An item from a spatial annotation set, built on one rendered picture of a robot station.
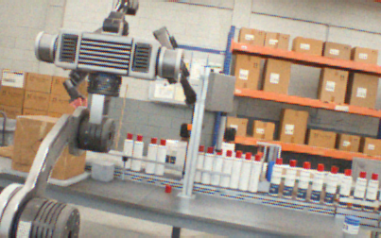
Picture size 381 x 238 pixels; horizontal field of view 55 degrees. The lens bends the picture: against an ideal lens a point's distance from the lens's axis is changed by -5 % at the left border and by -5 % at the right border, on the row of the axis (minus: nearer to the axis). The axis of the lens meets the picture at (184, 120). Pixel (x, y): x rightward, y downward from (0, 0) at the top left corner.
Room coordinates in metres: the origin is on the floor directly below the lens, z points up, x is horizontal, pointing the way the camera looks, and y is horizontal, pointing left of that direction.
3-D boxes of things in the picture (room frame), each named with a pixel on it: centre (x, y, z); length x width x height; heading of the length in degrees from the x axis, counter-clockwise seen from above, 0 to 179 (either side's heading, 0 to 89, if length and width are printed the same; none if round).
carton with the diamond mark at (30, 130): (1.93, 0.66, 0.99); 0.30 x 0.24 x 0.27; 81
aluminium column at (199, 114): (1.96, -0.07, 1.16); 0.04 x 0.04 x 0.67; 80
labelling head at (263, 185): (2.13, -0.48, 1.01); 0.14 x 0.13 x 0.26; 80
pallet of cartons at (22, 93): (5.50, 2.05, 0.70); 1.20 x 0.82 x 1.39; 93
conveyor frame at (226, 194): (2.11, -0.05, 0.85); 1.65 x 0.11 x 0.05; 80
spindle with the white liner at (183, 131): (2.40, -0.02, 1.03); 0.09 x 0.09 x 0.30
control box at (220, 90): (2.01, -0.14, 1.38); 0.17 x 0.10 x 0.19; 135
